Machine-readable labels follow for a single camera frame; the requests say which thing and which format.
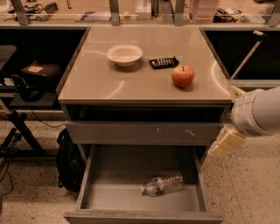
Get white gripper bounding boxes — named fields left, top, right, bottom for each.
left=208, top=85, right=264, bottom=157

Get clear plastic water bottle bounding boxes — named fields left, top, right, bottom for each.
left=140, top=172, right=184, bottom=197

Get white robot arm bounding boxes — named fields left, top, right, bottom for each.
left=207, top=86, right=280, bottom=157

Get grey drawer cabinet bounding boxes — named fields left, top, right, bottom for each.
left=55, top=25, right=235, bottom=165

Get open grey middle drawer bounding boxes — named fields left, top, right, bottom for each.
left=64, top=145, right=222, bottom=224

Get closed grey top drawer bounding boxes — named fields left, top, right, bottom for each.
left=66, top=121, right=223, bottom=146

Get red apple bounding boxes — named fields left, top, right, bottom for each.
left=171, top=65, right=194, bottom=88

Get black snack bar packet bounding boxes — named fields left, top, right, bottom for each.
left=149, top=57, right=179, bottom=69

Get pink plastic bin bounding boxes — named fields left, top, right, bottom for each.
left=189, top=0, right=219, bottom=24

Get white bowl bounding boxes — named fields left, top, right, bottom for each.
left=106, top=44, right=143, bottom=67

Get black backpack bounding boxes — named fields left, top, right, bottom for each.
left=56, top=129, right=86, bottom=193

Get black box with label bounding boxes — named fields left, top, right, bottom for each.
left=21, top=60, right=63, bottom=84

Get black headphones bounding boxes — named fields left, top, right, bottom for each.
left=11, top=74, right=43, bottom=102

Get black metal stand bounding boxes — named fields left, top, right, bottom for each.
left=0, top=101, right=58, bottom=158

